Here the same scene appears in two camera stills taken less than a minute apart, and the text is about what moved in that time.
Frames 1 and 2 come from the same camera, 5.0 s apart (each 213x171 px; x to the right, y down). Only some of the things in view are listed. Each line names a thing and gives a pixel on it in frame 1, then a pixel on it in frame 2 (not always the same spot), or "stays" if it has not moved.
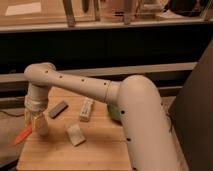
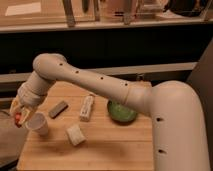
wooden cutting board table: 81,136 stays
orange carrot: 24,134 to 17,117
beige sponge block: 75,134 stays
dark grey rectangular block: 58,110 stays
